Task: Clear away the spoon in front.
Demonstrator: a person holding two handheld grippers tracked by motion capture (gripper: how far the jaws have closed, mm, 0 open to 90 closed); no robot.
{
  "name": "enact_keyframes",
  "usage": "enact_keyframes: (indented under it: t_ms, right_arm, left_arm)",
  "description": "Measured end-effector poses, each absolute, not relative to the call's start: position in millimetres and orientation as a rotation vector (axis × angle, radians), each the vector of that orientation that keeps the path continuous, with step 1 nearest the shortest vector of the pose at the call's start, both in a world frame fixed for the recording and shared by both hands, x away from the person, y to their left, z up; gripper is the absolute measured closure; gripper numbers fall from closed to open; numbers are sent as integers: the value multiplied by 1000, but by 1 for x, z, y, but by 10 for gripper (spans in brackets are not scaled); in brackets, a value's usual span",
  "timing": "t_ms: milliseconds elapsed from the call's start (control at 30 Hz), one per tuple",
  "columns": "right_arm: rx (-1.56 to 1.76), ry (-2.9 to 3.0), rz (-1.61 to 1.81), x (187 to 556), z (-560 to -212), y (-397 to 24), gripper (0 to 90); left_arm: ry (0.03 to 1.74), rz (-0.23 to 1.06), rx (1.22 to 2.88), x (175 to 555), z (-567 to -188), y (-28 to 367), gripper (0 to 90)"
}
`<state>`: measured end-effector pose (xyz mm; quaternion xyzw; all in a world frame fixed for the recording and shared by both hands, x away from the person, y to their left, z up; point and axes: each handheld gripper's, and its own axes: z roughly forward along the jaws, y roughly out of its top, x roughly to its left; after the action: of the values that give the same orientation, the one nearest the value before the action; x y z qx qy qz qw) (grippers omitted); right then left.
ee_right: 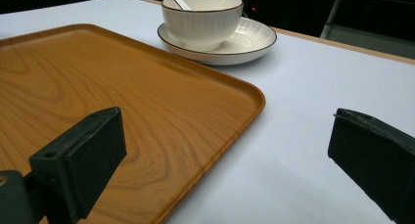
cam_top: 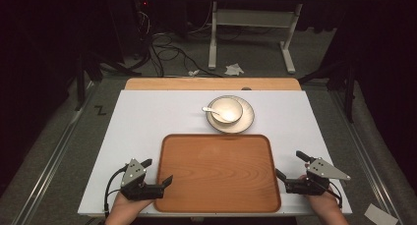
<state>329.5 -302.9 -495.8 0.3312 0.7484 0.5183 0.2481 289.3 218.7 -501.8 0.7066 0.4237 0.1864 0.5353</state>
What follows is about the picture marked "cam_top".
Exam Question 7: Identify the black metal stand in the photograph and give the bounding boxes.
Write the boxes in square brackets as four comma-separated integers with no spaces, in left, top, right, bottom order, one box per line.
[297,59,358,124]
[74,49,143,112]

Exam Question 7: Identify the white frame desk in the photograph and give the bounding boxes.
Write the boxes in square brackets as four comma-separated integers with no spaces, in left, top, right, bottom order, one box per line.
[203,0,348,76]

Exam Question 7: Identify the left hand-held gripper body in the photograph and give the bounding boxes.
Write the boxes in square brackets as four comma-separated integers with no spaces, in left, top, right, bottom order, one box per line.
[119,157,165,201]

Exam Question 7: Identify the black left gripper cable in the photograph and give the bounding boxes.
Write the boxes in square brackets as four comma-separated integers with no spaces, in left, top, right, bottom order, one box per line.
[103,165,129,218]

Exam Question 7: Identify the flat white paper sheet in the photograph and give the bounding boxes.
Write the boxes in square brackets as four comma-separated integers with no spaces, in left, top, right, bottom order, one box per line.
[363,202,399,225]

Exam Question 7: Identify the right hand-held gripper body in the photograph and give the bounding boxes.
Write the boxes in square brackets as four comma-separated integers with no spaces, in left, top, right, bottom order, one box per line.
[284,156,352,197]

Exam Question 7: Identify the person's left hand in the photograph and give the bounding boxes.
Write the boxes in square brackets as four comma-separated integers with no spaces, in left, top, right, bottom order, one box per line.
[105,191,155,223]

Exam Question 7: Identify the metal floor rail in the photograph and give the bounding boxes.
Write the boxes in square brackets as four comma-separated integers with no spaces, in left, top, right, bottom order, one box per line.
[328,89,405,225]
[11,82,99,225]

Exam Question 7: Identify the brown wooden tray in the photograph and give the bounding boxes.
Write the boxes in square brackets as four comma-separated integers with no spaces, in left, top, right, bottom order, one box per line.
[154,133,282,214]

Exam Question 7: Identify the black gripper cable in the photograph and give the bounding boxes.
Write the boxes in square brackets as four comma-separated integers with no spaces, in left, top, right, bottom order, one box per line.
[103,165,129,218]
[328,181,344,209]

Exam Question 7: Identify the large crumpled white paper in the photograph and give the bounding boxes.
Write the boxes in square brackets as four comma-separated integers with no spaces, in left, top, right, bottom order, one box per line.
[224,63,245,77]

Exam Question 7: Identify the white table mat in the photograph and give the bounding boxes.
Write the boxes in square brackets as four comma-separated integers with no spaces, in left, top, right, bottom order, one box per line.
[77,89,353,217]

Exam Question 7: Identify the white bowl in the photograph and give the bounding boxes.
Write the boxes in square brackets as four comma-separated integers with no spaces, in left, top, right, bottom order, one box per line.
[208,96,244,125]

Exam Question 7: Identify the white ceramic spoon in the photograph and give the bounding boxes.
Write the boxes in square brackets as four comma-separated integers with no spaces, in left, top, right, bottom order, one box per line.
[201,106,236,123]

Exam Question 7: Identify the person's right hand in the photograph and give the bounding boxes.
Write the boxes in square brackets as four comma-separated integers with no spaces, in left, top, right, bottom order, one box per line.
[298,174,343,221]

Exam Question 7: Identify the wooden table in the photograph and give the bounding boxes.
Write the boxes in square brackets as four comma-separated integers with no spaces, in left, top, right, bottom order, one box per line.
[124,77,302,91]

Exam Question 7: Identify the white round plate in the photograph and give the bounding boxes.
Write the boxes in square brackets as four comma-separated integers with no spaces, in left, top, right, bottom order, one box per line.
[206,94,256,135]

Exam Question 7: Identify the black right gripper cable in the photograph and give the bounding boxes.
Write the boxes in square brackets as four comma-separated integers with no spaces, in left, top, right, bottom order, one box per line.
[328,181,344,209]

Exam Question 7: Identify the black floor cables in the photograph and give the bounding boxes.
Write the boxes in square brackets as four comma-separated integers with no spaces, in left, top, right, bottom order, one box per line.
[136,8,225,79]

